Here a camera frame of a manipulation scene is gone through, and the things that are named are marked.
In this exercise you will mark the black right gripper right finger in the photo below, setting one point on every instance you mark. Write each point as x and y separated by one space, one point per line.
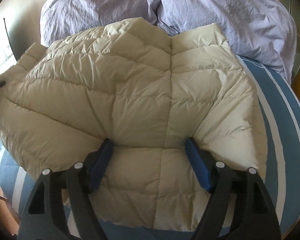
239 206

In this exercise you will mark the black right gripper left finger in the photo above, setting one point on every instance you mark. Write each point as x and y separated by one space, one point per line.
44 216

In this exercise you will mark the cream quilted down jacket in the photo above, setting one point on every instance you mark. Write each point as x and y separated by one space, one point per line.
147 92

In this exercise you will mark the black framed window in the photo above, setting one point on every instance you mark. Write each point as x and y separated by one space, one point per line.
7 57

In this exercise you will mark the blue white striped bed sheet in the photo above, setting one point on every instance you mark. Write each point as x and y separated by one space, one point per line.
281 113

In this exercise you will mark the left lilac pillow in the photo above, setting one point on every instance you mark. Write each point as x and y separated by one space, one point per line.
62 18

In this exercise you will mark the lilac pillow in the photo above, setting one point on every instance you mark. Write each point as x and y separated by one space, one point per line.
62 18
262 30

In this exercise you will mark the right lilac pillow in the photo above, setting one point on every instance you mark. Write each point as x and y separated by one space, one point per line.
262 30

